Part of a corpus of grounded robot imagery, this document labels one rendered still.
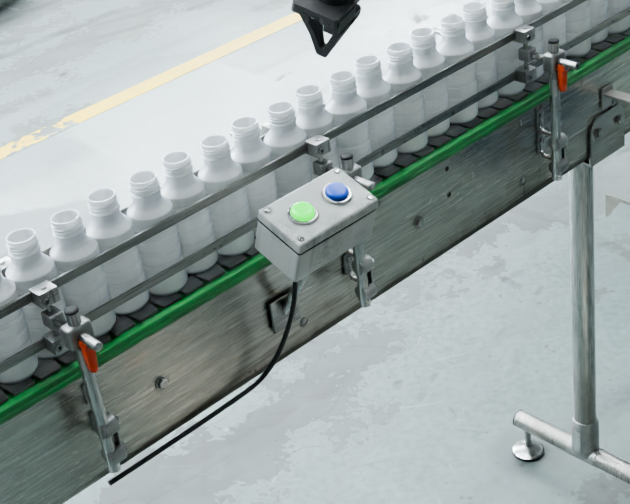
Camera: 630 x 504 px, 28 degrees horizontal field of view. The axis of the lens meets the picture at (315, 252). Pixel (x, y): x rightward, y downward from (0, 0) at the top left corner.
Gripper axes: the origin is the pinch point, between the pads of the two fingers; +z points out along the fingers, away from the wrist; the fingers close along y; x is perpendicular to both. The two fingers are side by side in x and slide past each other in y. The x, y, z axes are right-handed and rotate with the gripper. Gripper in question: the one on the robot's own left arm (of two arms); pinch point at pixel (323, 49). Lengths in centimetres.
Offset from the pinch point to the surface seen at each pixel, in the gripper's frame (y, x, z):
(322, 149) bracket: 2.8, 3.5, 13.8
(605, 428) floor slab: -66, 56, 122
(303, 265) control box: 23.1, 11.8, 13.7
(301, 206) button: 18.8, 8.4, 8.7
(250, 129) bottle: 8.3, -5.0, 10.7
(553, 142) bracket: -37, 27, 29
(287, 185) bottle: 5.9, 0.6, 19.9
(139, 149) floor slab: -150, -123, 199
